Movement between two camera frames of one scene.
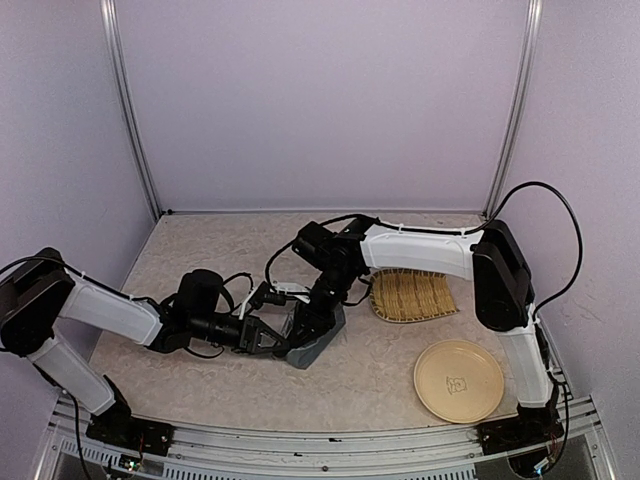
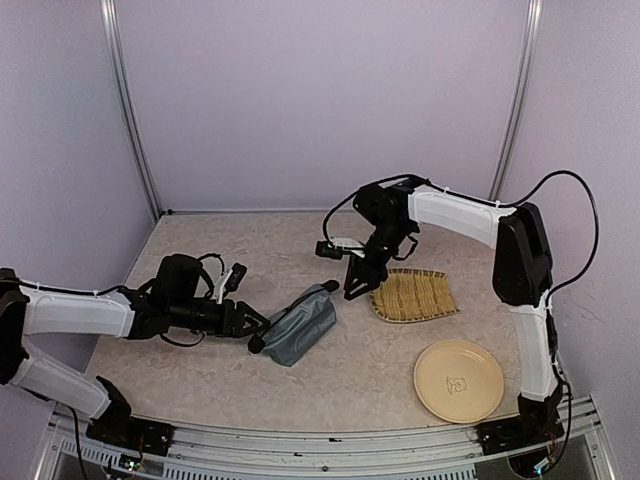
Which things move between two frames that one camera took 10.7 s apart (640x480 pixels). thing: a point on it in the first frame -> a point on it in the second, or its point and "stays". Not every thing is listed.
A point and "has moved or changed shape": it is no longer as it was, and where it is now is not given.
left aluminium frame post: x=110 y=21 stays
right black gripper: x=318 y=321 -> x=365 y=270
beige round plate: x=459 y=381 stays
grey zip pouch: x=303 y=357 has moved or changed shape
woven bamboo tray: x=408 y=294 stays
